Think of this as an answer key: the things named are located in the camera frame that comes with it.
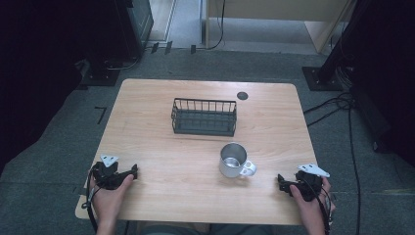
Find hand-held gripper cable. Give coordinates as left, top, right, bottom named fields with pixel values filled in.
left=304, top=178, right=337, bottom=235
left=81, top=169, right=101, bottom=233

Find silver metal mug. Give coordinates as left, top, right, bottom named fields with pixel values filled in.
left=218, top=142, right=257, bottom=179

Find person's left hand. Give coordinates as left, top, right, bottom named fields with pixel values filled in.
left=88, top=174, right=135, bottom=225

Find black metal stand with base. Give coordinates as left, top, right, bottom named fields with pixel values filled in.
left=301, top=0, right=368, bottom=92

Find black wire basket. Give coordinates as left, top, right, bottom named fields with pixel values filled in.
left=170, top=97, right=238, bottom=138

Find right hand-held gripper cable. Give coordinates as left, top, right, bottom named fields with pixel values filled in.
left=304, top=178, right=337, bottom=235

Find black cabinet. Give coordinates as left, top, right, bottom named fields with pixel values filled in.
left=113, top=0, right=155, bottom=61

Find person's right hand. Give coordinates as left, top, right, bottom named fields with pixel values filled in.
left=289, top=177, right=335, bottom=227

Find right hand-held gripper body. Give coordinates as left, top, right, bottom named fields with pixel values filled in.
left=292, top=163, right=331, bottom=202

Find black hanging cable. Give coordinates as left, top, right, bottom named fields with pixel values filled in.
left=207, top=0, right=227, bottom=51

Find left hand-held gripper cable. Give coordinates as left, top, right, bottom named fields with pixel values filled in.
left=81, top=169, right=101, bottom=233

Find black stand with flat base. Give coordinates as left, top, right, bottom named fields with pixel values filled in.
left=79, top=48, right=123, bottom=88

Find black floor cable bundle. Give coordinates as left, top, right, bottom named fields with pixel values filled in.
left=302, top=91, right=363, bottom=235

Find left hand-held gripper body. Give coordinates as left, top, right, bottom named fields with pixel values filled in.
left=91, top=154, right=133, bottom=191

